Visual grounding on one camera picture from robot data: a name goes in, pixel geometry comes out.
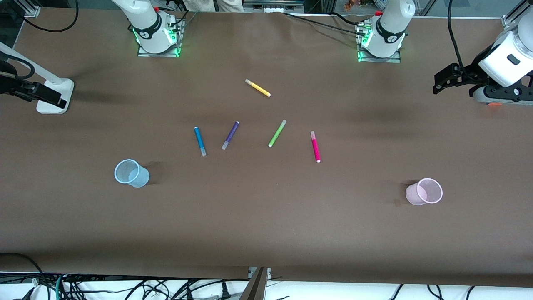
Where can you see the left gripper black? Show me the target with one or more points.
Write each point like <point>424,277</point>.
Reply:
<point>471,74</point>

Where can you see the dark support bar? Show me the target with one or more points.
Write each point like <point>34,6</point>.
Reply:
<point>256,288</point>

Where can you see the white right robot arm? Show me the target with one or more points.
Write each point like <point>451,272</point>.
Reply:
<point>145,21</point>

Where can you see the translucent pink cup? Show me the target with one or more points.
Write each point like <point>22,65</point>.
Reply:
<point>414,195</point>

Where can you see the yellow marker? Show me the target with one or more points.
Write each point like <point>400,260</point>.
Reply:
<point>258,88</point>

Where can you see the brown paper table cover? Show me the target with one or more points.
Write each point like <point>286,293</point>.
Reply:
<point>266,216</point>

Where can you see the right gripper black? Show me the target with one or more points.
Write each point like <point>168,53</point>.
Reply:
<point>9,85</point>

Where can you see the purple marker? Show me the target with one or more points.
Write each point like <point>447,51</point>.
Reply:
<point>230,135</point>

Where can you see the aluminium frame profile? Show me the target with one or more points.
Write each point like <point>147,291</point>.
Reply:
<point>31,8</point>
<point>516,14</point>

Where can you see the colourful toy pile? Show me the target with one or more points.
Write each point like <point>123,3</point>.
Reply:
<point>354,4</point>

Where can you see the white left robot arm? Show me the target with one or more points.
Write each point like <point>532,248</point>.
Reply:
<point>391,25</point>

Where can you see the blue marker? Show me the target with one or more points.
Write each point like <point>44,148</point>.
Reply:
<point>200,141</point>

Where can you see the translucent blue cup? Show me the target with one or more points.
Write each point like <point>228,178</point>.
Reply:
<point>139,179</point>

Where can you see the grey power strip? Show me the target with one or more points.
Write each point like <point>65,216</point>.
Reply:
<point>272,5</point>

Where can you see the black power plug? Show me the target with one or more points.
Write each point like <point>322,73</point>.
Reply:
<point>225,293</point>

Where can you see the beige cloth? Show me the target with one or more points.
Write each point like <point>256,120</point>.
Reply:
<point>212,5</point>

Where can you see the white stand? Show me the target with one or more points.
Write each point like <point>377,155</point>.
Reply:
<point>63,85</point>

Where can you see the green marker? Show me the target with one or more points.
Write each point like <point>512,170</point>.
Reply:
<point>277,133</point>

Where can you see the pink marker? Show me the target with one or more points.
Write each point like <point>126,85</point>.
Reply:
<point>315,146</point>

